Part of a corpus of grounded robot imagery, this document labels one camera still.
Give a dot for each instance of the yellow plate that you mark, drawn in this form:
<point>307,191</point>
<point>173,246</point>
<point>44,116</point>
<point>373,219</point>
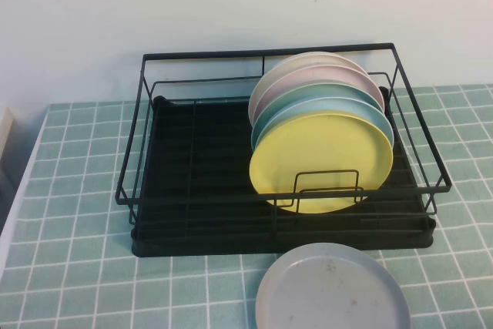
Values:
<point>319,144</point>

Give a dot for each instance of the black dish drying rack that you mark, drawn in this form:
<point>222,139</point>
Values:
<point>215,132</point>

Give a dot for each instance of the green plate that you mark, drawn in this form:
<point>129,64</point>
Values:
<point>327,90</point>

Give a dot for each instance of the cream plate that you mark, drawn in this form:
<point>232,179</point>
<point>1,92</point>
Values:
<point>308,60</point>

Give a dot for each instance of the light blue plate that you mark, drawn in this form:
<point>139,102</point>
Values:
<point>346,107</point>

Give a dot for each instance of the pink plate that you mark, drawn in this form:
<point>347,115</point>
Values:
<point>331,74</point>

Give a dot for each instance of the grey plate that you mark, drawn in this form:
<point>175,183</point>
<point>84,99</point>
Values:
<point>331,290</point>

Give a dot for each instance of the green checked tablecloth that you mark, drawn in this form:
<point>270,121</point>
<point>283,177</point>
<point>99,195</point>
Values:
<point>77,267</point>

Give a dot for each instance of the beige board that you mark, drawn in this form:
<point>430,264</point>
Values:
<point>5,125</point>

